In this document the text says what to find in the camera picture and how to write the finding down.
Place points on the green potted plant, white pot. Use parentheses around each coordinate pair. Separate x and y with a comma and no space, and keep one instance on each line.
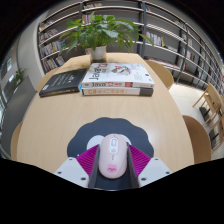
(100,31)

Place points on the white book with orange spine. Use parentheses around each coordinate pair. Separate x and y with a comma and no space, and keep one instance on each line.
(113,91)

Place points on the dark mouse pad with eyes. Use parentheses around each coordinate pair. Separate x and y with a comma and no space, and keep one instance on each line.
(83,136)

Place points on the white book with illustrated cover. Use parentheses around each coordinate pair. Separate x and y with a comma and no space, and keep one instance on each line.
(118,73)

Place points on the small background green plant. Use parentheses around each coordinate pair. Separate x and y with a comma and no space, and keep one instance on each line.
(19,76)

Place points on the grey bookshelf unit with books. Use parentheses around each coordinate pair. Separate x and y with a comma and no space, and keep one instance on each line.
(166,36)

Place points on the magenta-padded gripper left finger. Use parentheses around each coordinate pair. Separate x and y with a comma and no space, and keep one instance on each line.
(71,170)

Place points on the group of slatted wooden chairs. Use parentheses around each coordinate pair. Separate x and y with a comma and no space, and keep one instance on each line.
(211,113)

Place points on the round-backed wooden chair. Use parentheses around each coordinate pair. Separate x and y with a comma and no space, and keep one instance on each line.
(163,73)
(198,140)
(16,143)

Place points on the pink computer mouse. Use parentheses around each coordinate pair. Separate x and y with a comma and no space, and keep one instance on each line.
(113,155)

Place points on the black book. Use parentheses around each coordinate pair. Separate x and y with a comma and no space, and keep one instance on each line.
(63,83)

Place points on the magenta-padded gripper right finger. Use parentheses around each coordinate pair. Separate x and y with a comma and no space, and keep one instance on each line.
(155,170)

